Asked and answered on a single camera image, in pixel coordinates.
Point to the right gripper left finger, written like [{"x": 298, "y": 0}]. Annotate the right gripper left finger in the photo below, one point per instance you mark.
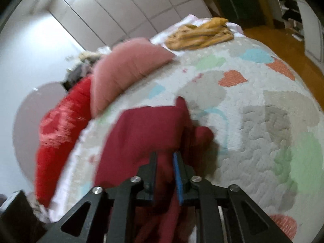
[{"x": 107, "y": 215}]

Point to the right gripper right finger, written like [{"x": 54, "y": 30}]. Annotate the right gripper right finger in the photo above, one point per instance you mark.
[{"x": 223, "y": 214}]

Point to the dark red garment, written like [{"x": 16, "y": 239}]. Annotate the dark red garment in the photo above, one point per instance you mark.
[{"x": 137, "y": 134}]

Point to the pile of mixed clothes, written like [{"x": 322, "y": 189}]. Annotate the pile of mixed clothes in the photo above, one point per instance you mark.
[{"x": 83, "y": 67}]

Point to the white fleece blanket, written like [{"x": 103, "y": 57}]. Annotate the white fleece blanket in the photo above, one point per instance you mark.
[{"x": 75, "y": 179}]

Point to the beige heart-patterned quilt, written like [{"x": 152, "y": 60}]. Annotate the beige heart-patterned quilt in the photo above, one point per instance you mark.
[{"x": 268, "y": 127}]

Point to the red patterned pillow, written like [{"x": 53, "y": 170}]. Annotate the red patterned pillow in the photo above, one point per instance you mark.
[{"x": 59, "y": 130}]

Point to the round grey headboard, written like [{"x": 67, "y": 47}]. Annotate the round grey headboard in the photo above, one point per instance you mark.
[{"x": 26, "y": 124}]

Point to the pink pillow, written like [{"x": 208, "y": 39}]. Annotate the pink pillow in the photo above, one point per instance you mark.
[{"x": 127, "y": 63}]

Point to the yellow crumpled garment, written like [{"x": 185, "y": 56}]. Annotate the yellow crumpled garment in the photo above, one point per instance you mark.
[{"x": 191, "y": 37}]

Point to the white shelf unit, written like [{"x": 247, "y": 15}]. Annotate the white shelf unit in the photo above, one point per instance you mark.
[{"x": 298, "y": 16}]

